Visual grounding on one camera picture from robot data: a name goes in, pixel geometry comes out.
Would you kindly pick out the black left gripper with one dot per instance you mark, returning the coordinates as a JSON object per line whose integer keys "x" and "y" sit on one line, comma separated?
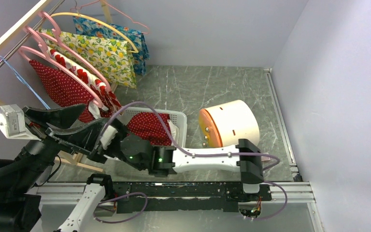
{"x": 83, "y": 137}

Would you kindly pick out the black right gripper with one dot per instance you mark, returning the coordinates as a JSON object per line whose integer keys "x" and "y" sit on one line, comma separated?
{"x": 99, "y": 155}

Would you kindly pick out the red polka dot skirt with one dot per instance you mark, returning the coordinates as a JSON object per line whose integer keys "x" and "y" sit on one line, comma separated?
{"x": 147, "y": 126}
{"x": 65, "y": 91}

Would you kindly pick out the blue wire hanger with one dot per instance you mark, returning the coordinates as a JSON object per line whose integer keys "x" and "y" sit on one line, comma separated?
{"x": 24, "y": 82}

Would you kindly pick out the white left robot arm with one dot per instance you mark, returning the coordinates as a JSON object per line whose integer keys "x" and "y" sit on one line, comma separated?
{"x": 19, "y": 210}

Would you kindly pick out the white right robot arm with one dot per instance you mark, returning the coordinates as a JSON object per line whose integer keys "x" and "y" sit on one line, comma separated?
{"x": 161, "y": 161}

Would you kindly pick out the red polka dot hanging skirt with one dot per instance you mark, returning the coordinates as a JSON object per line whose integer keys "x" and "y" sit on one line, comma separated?
{"x": 65, "y": 91}

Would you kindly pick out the white red flower skirt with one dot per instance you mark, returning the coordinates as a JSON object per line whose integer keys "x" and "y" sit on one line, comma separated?
{"x": 96, "y": 84}

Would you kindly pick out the yellow lemon print skirt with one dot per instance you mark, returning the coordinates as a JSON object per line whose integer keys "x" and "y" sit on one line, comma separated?
{"x": 109, "y": 56}

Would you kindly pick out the pink plastic hanger front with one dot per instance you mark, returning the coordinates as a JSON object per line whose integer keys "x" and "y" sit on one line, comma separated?
{"x": 43, "y": 53}

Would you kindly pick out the yellow wooden hanger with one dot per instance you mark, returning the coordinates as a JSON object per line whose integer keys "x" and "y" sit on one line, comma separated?
{"x": 135, "y": 50}

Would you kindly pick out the blue floral skirt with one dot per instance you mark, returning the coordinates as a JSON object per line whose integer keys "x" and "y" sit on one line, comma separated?
{"x": 90, "y": 28}

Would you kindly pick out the wooden clothes rack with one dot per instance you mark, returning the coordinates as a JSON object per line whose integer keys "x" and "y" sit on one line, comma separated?
{"x": 66, "y": 158}

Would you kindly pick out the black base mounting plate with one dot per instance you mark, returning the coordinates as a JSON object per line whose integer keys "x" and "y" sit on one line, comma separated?
{"x": 129, "y": 197}

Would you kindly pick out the white plastic basket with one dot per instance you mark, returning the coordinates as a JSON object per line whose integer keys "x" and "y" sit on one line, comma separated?
{"x": 179, "y": 119}

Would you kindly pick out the white cylindrical bin orange lid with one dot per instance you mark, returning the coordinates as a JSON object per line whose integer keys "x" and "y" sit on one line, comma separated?
{"x": 224, "y": 124}

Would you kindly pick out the small red white card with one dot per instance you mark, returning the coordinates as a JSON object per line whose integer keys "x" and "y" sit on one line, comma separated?
{"x": 266, "y": 157}

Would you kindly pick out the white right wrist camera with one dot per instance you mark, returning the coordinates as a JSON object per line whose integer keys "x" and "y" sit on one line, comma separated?
{"x": 107, "y": 137}

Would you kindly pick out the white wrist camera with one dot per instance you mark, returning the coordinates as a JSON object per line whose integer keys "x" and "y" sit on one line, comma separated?
{"x": 107, "y": 137}
{"x": 12, "y": 123}

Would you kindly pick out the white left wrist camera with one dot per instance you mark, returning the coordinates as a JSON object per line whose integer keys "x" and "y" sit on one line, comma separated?
{"x": 12, "y": 123}

